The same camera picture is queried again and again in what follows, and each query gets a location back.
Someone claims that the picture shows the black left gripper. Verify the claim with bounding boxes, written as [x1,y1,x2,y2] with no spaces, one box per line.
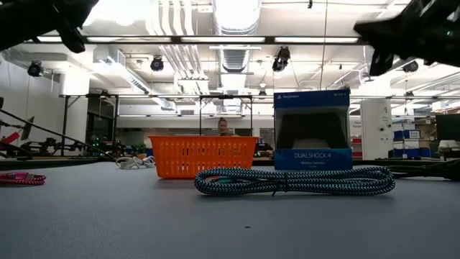
[0,0,100,54]

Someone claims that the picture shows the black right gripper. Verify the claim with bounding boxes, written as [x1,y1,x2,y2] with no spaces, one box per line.
[354,0,460,76]

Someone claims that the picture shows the teal braided USB-C cable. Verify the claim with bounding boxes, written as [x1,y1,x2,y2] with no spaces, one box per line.
[193,165,396,198]

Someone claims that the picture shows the white USB-C cable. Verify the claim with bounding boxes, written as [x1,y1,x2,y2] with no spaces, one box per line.
[114,155,156,170]

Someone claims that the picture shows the blue storage bin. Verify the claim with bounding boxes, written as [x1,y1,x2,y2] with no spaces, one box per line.
[393,129,421,140]
[393,147,432,158]

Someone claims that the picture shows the black monitor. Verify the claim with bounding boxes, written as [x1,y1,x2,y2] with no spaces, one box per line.
[435,113,460,142]

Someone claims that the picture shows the black tilted panel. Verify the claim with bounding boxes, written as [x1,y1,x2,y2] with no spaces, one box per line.
[20,115,36,141]

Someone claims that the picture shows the overhead LED light bar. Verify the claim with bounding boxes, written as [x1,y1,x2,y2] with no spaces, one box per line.
[35,35,360,45]

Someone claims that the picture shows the blue DualShock controller box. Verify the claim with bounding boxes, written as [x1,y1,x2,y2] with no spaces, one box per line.
[272,89,354,171]

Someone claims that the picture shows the black background robot arms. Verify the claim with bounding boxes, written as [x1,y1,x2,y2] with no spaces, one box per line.
[19,136,119,158]

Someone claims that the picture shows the red background object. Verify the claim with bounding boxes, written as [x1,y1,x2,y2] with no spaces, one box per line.
[0,132,22,145]

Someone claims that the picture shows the person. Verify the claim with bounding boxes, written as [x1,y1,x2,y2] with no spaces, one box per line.
[216,117,236,137]

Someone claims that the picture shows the orange plastic basket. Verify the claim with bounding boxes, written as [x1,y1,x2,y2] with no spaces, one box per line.
[149,135,259,180]

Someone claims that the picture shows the black metal rack frame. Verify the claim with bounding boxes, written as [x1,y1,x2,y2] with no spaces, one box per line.
[59,93,119,158]
[198,94,254,137]

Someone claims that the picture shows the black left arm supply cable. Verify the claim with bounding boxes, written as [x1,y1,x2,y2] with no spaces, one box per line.
[0,109,116,162]

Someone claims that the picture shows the silver ventilation duct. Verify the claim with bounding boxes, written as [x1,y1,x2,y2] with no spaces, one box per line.
[211,0,262,73]

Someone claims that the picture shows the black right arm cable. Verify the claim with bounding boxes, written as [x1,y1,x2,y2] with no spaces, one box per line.
[387,159,460,182]

